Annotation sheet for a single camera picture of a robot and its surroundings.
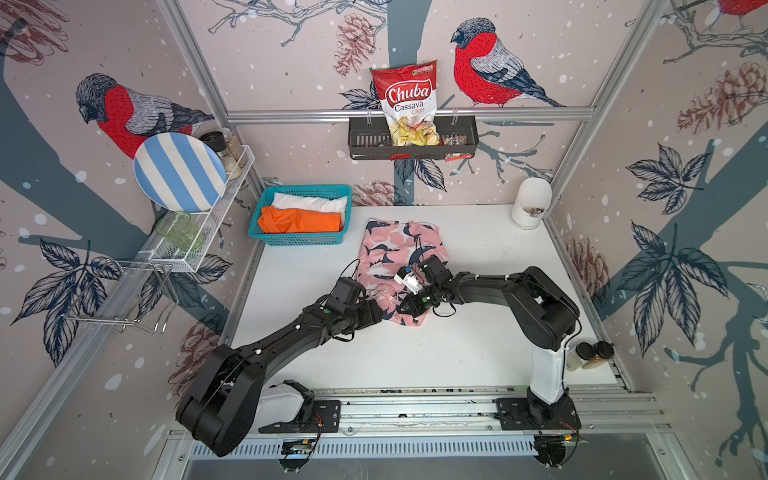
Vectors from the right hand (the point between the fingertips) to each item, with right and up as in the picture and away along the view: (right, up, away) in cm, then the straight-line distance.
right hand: (399, 310), depth 92 cm
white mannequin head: (+54, +37, +25) cm, 70 cm away
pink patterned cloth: (-4, +19, +15) cm, 25 cm away
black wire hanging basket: (+19, +55, 0) cm, 58 cm away
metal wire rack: (-54, +13, -35) cm, 66 cm away
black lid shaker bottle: (+45, -7, -17) cm, 49 cm away
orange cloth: (-37, +29, +15) cm, 49 cm away
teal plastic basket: (-52, +37, +22) cm, 67 cm away
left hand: (-6, +1, -6) cm, 8 cm away
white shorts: (-40, +37, +22) cm, 58 cm away
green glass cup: (-53, +25, -22) cm, 63 cm away
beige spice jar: (-49, +47, -7) cm, 68 cm away
